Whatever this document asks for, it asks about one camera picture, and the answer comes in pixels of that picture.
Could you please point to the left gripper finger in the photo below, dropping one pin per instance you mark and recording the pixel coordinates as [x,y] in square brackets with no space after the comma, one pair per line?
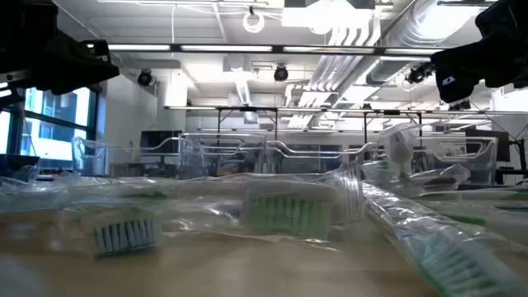
[78,78]

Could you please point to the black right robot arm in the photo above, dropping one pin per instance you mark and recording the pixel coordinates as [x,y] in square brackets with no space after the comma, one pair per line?
[503,16]

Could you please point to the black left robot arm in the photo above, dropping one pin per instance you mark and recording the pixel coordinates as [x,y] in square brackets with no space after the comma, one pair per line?
[24,24]

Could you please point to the large room window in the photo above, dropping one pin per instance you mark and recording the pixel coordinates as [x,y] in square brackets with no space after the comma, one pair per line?
[53,136]

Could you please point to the black computer monitor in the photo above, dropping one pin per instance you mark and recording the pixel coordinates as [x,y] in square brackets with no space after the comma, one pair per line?
[158,140]
[486,144]

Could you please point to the clear plastic bin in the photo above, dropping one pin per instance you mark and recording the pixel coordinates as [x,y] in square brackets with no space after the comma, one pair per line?
[88,158]
[474,165]
[194,156]
[288,148]

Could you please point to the purple toothbrush in clear wrapper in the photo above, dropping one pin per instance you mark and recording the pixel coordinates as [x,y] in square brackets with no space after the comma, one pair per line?
[443,180]

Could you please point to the long ceiling light bar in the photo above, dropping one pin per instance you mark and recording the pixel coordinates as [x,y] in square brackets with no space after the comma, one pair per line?
[227,48]

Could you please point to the blue toothbrush in clear wrapper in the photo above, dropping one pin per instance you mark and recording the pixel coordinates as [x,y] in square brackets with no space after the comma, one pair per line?
[123,237]

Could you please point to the black ceiling camera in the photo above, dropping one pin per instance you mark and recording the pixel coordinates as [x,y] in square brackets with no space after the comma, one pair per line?
[418,73]
[145,78]
[281,73]

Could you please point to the silver ventilation duct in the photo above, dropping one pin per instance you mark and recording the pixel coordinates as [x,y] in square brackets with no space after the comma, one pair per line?
[412,24]

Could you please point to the black overhead rack frame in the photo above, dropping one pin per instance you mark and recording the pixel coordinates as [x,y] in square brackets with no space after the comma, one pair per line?
[247,109]

